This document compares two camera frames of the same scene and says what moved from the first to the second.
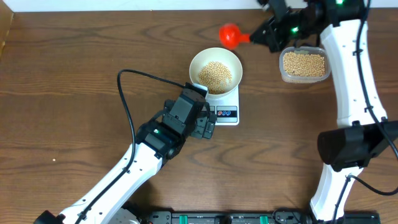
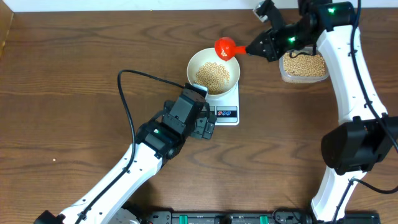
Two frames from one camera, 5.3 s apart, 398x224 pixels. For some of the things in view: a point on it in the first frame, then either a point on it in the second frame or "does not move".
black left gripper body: [196, 127] does not move
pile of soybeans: [304, 64] does not move
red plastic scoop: [230, 37] → [226, 48]
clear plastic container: [300, 65] does not move
